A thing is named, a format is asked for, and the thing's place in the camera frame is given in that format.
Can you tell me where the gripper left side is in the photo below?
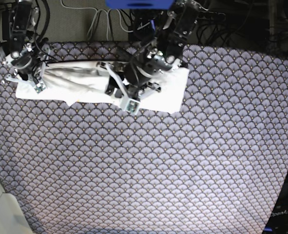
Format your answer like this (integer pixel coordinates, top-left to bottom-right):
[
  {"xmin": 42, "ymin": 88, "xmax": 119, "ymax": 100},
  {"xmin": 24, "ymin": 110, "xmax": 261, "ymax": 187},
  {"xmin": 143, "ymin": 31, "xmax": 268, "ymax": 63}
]
[{"xmin": 105, "ymin": 52, "xmax": 182, "ymax": 98}]

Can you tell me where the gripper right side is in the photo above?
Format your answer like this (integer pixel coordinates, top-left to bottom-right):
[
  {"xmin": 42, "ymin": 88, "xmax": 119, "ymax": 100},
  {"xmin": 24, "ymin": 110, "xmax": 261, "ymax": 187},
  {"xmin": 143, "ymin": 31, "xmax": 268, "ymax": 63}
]
[{"xmin": 2, "ymin": 48, "xmax": 48, "ymax": 82}]

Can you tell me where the white printed T-shirt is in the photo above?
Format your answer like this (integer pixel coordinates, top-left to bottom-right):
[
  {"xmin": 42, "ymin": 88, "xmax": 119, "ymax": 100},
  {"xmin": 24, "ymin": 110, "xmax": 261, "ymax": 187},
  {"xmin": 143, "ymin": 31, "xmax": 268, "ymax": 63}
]
[{"xmin": 16, "ymin": 61, "xmax": 190, "ymax": 114}]

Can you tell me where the fan-patterned grey tablecloth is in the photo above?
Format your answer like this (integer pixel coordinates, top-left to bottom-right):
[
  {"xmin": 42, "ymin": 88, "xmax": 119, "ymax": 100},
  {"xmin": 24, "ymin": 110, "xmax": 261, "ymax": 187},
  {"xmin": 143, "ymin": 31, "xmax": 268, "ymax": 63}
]
[{"xmin": 0, "ymin": 45, "xmax": 288, "ymax": 234}]

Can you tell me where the white cable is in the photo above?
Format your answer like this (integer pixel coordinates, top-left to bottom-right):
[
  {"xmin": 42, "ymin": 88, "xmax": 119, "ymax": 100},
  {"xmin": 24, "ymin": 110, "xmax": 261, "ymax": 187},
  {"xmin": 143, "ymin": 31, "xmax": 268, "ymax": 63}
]
[{"xmin": 60, "ymin": 0, "xmax": 149, "ymax": 41}]

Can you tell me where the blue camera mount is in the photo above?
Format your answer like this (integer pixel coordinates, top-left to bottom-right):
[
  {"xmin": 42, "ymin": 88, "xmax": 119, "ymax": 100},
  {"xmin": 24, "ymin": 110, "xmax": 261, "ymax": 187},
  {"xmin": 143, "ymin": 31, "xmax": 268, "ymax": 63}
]
[{"xmin": 105, "ymin": 0, "xmax": 174, "ymax": 9}]

